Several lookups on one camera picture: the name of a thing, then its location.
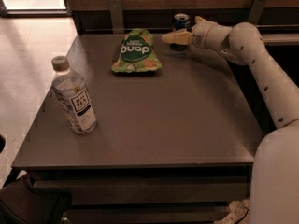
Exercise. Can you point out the metal wall bracket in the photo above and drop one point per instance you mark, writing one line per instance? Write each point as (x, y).
(116, 15)
(256, 11)

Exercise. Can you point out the blue pepsi can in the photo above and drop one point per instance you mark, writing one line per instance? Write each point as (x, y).
(180, 21)

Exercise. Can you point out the grey drawer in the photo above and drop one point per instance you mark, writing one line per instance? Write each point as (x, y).
(149, 190)
(156, 215)

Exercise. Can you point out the dark object at left edge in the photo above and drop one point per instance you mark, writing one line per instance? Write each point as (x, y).
(2, 143)

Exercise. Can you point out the right metal wall bracket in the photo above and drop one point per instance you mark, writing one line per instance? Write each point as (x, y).
(256, 11)

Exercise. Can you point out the green dang chips bag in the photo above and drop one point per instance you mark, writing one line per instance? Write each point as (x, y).
(137, 53)

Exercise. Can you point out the clear plastic water bottle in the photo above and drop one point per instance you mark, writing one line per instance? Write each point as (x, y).
(71, 91)

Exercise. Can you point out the left metal wall bracket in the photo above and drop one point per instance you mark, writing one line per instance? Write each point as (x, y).
(116, 15)

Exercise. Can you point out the upper grey drawer front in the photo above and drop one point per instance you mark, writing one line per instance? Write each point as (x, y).
(149, 190)

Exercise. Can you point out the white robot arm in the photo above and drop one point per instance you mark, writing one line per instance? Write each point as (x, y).
(274, 191)

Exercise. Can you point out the lower grey drawer front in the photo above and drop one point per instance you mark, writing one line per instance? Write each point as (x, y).
(156, 215)

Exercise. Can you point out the dark bag on floor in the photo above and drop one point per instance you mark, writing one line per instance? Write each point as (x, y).
(21, 203)

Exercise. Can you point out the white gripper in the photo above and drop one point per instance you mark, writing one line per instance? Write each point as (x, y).
(199, 34)

